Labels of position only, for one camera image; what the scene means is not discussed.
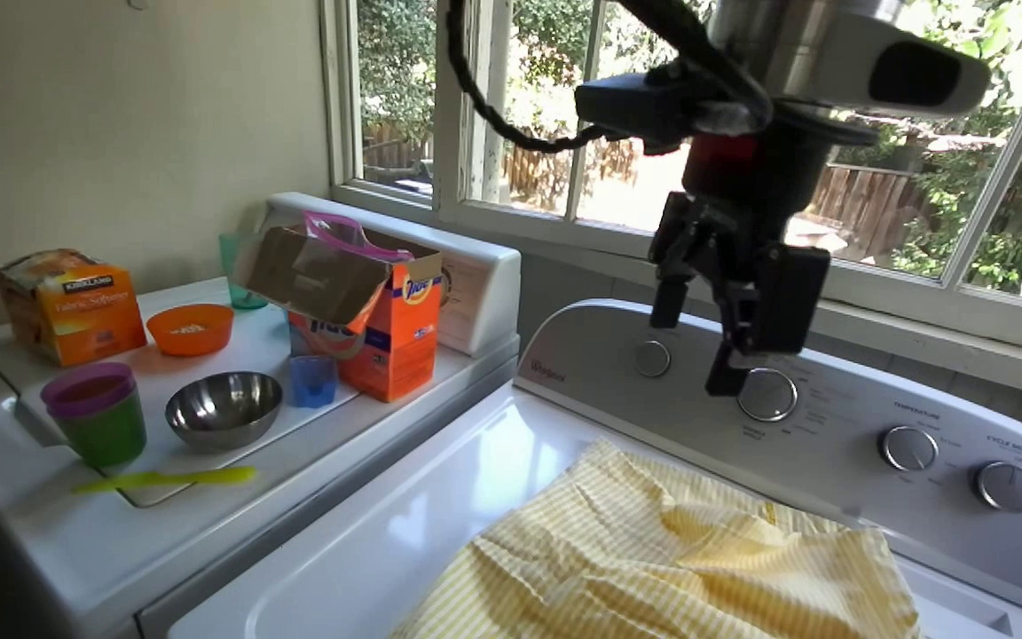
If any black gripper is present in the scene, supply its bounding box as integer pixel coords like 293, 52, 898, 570
650, 174, 835, 403

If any yellow striped towel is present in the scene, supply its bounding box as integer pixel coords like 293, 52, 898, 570
396, 441, 931, 639

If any small grey washer knob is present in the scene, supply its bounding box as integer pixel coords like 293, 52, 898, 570
631, 339, 673, 385

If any large grey washer knob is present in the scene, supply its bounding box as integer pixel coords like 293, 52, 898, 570
735, 367, 804, 430

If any wooden garden fence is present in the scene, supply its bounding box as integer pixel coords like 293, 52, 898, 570
808, 159, 933, 246

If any green tree foliage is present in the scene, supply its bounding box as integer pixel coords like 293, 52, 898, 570
353, 0, 1022, 297

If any orange detergent box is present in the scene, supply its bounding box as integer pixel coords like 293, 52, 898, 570
241, 210, 449, 405

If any small blue plastic cup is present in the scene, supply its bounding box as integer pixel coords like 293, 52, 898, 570
288, 352, 339, 411

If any white washing machine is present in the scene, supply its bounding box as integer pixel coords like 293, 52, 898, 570
167, 294, 1022, 639

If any teal plastic cup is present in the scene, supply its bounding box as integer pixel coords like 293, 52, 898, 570
216, 226, 272, 317

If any white plastic tray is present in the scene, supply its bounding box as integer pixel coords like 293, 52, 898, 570
0, 297, 361, 513

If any stainless steel bowl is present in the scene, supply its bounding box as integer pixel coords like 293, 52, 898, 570
162, 370, 288, 456

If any orange plastic bowl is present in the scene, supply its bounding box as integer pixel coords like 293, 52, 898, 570
146, 303, 236, 361

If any yellow-green plastic spoon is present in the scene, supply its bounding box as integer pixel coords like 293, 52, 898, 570
70, 462, 261, 497

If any green plastic cup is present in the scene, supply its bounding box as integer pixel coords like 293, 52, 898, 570
60, 396, 150, 471

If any purple plastic cup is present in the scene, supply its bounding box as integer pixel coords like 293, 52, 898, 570
39, 358, 143, 428

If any orange food box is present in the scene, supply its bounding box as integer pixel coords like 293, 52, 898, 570
0, 246, 150, 370

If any white dryer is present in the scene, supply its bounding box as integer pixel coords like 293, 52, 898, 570
0, 193, 525, 639

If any thin black cable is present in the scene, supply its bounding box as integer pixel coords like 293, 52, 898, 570
614, 0, 776, 120

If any black braided cable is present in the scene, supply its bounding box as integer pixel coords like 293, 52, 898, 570
440, 0, 610, 158

